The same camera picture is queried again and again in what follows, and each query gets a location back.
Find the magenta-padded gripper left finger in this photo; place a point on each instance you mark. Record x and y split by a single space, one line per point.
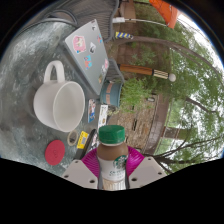
80 173

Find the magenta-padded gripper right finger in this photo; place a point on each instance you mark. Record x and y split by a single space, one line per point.
146 171

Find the green-capped coffee drink bottle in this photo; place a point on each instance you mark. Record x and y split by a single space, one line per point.
112 160

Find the flat round red coaster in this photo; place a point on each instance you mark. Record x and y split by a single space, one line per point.
54 152

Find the white sticker sheet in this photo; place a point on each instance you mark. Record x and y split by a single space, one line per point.
102 116

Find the white ceramic mug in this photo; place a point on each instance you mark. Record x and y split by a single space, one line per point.
50 103

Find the potted green plant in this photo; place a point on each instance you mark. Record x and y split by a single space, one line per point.
111 93

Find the grey mesh metal chair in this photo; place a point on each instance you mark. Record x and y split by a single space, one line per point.
93 13
115 71

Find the silver laptop with stickers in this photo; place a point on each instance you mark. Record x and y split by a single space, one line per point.
86 50

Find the blue yellow striped cone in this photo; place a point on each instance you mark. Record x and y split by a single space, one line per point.
124 35

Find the orange canopy with white pole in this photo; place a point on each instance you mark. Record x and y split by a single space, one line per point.
163 10

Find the globe-topped lamp post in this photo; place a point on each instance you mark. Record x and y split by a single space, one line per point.
140 70

